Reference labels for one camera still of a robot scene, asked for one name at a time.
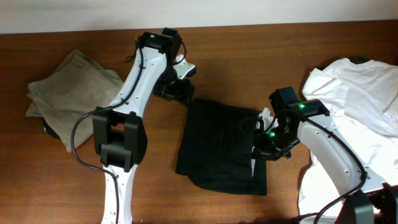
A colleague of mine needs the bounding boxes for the black shorts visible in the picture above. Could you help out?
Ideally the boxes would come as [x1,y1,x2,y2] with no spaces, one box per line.
[175,98,267,196]

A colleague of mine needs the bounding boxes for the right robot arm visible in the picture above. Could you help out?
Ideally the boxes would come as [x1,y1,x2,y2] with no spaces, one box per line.
[252,87,397,224]

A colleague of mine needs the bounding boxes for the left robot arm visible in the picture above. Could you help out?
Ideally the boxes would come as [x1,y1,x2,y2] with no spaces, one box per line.
[93,28,196,223]

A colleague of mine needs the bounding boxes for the white t-shirt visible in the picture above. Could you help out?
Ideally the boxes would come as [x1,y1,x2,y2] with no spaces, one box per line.
[297,57,398,218]

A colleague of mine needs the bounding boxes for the folded khaki shorts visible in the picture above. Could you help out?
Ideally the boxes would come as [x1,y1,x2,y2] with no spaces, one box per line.
[26,50,124,152]

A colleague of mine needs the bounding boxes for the dark garment under khaki shorts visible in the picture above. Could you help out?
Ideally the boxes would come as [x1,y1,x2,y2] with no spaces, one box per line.
[42,119,60,140]

